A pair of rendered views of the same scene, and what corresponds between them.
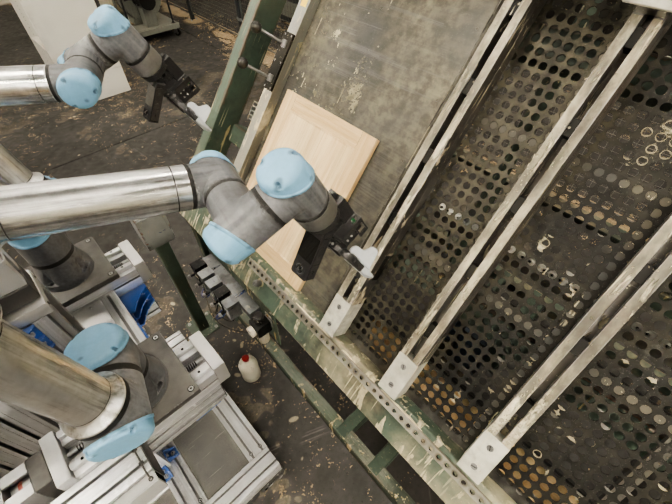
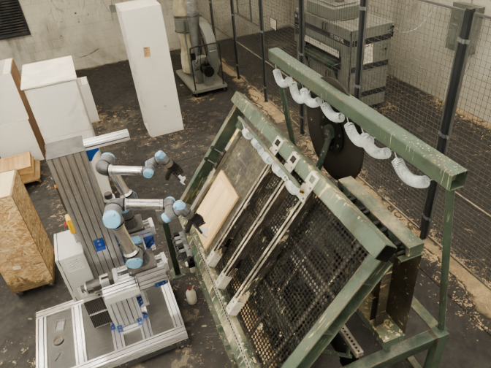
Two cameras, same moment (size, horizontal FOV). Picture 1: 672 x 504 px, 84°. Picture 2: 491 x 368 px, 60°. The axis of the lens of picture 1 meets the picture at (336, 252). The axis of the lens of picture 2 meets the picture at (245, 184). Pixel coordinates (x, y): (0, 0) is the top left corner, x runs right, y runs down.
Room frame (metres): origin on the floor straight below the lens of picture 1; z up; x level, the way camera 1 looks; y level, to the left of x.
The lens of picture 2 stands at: (-1.51, -1.33, 3.41)
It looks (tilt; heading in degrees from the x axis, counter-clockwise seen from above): 35 degrees down; 24
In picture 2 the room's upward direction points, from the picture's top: 6 degrees counter-clockwise
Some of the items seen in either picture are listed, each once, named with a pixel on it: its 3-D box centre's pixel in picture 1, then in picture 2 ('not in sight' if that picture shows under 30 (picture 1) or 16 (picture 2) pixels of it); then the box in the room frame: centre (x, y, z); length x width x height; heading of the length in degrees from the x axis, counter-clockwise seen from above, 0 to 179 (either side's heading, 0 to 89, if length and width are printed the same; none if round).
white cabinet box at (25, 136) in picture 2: not in sight; (17, 133); (2.82, 4.59, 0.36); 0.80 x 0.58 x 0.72; 43
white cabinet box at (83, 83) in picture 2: not in sight; (77, 101); (4.08, 4.42, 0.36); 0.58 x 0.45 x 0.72; 133
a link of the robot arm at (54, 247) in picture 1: (36, 233); (125, 209); (0.73, 0.83, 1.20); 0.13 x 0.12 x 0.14; 18
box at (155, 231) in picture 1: (150, 224); (162, 213); (1.14, 0.78, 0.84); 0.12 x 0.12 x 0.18; 42
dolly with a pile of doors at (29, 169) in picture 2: not in sight; (20, 171); (2.16, 3.98, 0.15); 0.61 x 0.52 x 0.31; 43
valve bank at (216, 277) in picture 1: (227, 299); (183, 251); (0.86, 0.44, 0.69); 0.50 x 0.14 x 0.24; 42
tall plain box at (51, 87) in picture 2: not in sight; (71, 134); (2.23, 2.81, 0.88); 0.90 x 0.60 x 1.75; 43
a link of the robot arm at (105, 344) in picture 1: (106, 358); (135, 245); (0.36, 0.49, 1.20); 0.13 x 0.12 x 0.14; 30
